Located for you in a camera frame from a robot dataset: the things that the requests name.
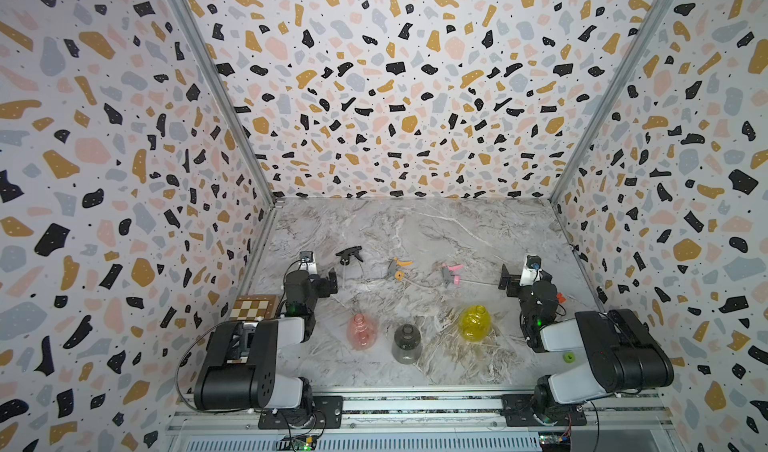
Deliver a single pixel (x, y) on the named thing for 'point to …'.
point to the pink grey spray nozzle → (450, 276)
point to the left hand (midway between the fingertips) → (320, 269)
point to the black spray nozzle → (344, 254)
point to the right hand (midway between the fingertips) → (524, 266)
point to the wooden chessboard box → (254, 307)
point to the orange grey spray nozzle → (393, 272)
